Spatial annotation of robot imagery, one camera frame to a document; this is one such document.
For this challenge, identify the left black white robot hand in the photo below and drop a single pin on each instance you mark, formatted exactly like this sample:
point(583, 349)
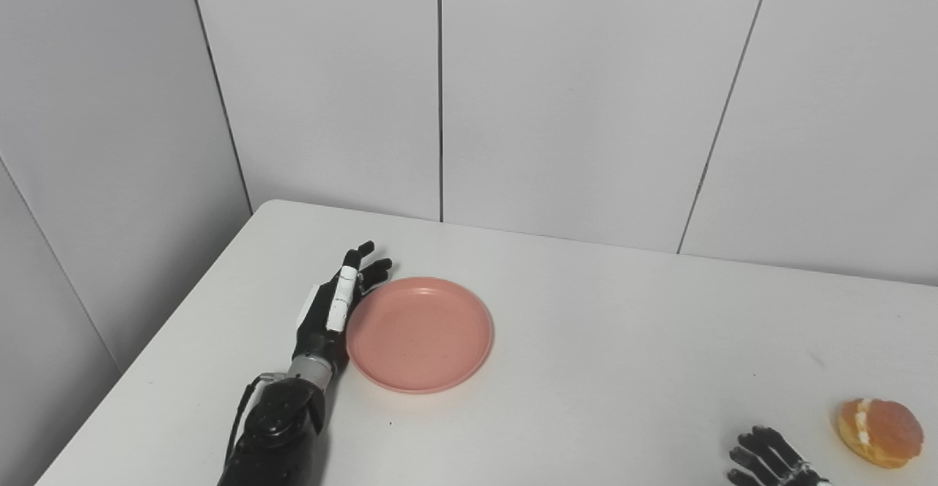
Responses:
point(333, 310)

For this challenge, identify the orange cream puff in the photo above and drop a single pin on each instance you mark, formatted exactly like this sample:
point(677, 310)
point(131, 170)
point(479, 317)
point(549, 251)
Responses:
point(879, 432)

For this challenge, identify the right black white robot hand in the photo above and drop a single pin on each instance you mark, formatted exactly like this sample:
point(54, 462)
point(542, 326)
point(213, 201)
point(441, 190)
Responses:
point(769, 460)

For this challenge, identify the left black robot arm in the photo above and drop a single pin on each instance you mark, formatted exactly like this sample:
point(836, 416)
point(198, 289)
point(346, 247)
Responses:
point(282, 427)

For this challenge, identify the pink round plate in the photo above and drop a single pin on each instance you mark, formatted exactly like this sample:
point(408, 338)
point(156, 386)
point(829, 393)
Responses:
point(419, 334)

